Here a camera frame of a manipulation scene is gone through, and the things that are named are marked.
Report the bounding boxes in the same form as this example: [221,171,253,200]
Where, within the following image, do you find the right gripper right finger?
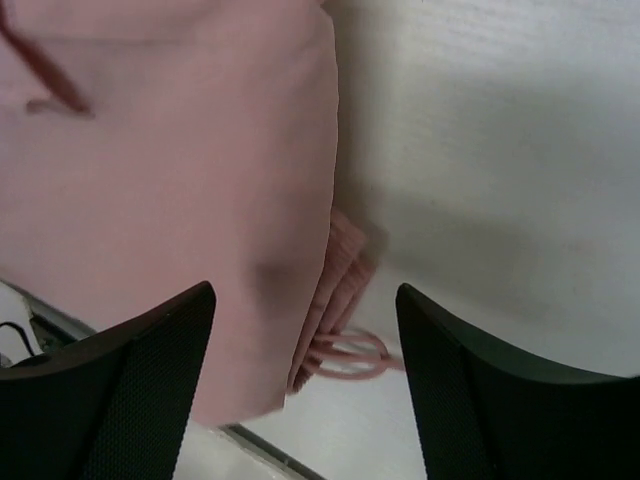
[395,284,639,479]

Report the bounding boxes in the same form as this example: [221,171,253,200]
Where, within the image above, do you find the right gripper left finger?
[1,282,216,479]

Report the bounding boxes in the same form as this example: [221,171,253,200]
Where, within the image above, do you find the pink trousers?
[1,1,400,427]

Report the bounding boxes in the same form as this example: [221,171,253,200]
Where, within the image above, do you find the front aluminium rail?
[19,289,326,480]

